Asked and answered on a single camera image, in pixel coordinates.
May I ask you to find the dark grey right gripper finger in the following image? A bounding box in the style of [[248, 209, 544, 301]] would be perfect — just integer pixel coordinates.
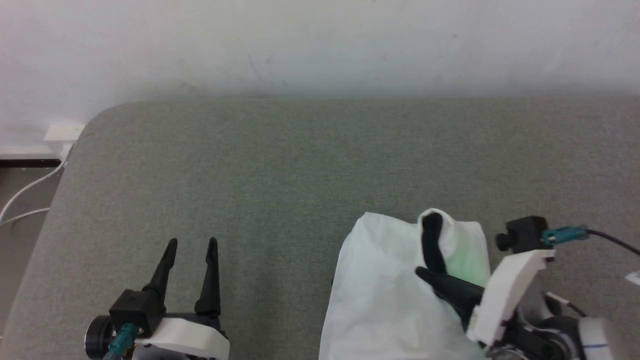
[[415, 266, 490, 303], [434, 285, 483, 331]]

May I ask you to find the fabric sofa cushion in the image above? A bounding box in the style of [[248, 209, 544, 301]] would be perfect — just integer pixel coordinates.
[[0, 97, 640, 360]]

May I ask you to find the white power cable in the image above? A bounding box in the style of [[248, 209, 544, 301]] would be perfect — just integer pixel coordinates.
[[0, 157, 67, 223], [0, 207, 52, 228]]

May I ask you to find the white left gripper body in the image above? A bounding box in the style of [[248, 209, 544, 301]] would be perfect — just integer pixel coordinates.
[[131, 314, 231, 360]]

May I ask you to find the black cable with teal plug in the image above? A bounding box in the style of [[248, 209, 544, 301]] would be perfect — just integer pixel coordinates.
[[101, 322, 139, 360], [541, 226, 640, 257]]

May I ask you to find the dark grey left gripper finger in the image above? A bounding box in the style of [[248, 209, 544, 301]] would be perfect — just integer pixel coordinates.
[[142, 238, 179, 303], [194, 237, 222, 317]]

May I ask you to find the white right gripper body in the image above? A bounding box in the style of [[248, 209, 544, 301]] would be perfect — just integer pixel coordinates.
[[466, 248, 557, 347]]

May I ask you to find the white plastic bag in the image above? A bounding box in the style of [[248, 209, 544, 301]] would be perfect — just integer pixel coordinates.
[[319, 208, 493, 360]]

